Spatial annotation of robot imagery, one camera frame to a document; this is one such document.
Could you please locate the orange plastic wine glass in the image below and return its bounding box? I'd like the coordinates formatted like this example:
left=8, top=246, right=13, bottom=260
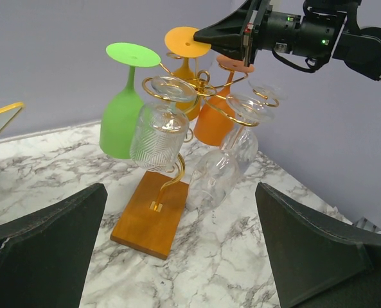
left=194, top=55, right=255, bottom=146

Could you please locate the clear wine glass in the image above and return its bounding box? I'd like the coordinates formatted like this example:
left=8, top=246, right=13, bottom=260
left=236, top=80, right=287, bottom=175
left=186, top=94, right=274, bottom=210
left=130, top=76, right=197, bottom=172

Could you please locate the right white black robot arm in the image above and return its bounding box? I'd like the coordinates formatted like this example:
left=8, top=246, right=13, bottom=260
left=193, top=0, right=381, bottom=81

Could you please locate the gold wire wine glass rack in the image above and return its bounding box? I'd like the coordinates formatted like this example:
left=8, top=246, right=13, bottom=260
left=110, top=51, right=279, bottom=261

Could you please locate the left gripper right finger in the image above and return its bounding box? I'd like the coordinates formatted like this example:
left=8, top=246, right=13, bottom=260
left=255, top=182, right=381, bottom=307

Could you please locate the green plastic wine glass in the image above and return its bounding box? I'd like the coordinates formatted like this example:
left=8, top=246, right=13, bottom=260
left=99, top=42, right=161, bottom=160

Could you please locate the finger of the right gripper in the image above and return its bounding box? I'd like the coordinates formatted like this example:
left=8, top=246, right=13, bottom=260
left=211, top=44, right=244, bottom=61
left=193, top=1, right=251, bottom=47

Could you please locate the yellow-orange plastic wine glass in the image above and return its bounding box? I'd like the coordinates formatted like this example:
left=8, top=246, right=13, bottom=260
left=163, top=26, right=213, bottom=122

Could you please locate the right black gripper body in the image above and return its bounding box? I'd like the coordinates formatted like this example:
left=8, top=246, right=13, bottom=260
left=241, top=1, right=301, bottom=66

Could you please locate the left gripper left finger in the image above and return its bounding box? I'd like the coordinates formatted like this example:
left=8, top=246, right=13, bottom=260
left=0, top=183, right=107, bottom=307

